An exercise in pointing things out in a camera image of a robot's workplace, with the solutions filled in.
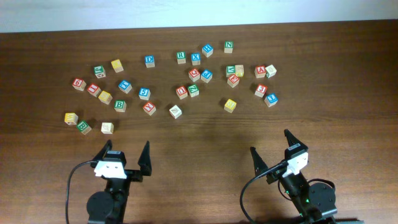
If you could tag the red 3 number block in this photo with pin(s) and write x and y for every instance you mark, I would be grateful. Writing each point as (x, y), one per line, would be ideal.
(260, 90)

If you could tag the plain yellow top block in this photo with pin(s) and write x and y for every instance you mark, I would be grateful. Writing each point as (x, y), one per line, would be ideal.
(117, 65)

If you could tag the red A letter block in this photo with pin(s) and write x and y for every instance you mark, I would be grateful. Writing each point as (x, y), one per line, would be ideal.
(260, 71)

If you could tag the red Y letter block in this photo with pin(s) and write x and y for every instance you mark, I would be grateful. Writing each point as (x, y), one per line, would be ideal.
(149, 108)

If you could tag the green B letter block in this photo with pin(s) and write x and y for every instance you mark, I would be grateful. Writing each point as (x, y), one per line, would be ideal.
(120, 105)

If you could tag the natural picture block left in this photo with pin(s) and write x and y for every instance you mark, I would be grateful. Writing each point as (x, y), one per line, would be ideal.
(107, 128)

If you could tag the red U letter block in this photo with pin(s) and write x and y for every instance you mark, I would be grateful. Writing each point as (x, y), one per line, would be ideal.
(181, 92)

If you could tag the blue 5 number block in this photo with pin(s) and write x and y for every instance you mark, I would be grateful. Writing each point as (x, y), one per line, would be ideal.
(144, 93)

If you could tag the green N letter block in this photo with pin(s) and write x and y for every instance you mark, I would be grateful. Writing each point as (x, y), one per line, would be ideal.
(228, 47)

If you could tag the red I letter block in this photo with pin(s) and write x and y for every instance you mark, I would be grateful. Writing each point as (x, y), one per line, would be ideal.
(94, 90)

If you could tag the green J letter block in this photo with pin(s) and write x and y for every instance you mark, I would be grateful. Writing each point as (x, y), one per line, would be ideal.
(99, 71)

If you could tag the blue H letter block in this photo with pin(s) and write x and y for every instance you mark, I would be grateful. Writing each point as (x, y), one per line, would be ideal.
(207, 50)

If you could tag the white picture block right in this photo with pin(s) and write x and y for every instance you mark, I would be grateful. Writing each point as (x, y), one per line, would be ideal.
(270, 71)

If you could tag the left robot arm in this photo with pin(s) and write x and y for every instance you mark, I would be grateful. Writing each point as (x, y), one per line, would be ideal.
(109, 205)

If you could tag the yellow edged natural block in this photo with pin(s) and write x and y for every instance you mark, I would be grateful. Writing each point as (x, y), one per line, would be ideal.
(239, 70)

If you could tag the yellow W letter block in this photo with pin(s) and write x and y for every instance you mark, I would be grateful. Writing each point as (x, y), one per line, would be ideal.
(71, 118)

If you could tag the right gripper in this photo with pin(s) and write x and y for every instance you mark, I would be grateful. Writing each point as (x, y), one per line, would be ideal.
(260, 165)

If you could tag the red Q letter block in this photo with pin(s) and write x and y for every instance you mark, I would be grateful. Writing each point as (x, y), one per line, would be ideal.
(194, 75)

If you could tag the blue 1 number block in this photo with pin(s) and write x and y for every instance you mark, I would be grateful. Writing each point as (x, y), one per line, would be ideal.
(271, 100)

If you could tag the red E letter block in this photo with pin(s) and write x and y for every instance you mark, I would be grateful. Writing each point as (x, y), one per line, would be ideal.
(233, 80)

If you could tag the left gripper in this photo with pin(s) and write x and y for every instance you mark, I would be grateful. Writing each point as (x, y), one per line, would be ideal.
(134, 173)

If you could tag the green V letter block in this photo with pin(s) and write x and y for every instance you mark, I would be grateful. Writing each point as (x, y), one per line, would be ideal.
(230, 69)

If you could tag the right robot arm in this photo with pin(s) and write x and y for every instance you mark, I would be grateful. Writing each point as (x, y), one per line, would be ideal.
(314, 199)

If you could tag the green Z letter block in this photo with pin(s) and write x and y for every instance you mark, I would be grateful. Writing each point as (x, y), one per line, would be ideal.
(193, 90)

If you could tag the green E letter block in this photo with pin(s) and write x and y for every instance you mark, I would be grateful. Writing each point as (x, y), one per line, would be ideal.
(83, 127)

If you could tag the green R letter block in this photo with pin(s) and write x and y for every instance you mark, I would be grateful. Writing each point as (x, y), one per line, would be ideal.
(181, 57)

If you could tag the blue D letter block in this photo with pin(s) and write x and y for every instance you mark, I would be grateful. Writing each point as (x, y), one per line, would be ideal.
(149, 61)

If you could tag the white leaf picture block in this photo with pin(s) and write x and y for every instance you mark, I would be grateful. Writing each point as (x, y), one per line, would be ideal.
(175, 111)

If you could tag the blue T letter block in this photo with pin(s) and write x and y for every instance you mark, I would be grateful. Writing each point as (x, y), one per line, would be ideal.
(125, 86)

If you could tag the red 6 number block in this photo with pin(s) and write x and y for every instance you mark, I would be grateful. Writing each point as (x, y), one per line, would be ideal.
(79, 84)

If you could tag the blue P letter block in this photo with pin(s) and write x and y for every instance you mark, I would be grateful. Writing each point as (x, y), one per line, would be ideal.
(206, 76)

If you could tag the blue X letter block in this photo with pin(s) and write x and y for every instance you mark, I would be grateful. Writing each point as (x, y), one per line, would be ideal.
(196, 58)

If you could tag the yellow S block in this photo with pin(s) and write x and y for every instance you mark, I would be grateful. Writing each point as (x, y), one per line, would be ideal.
(105, 97)
(230, 105)

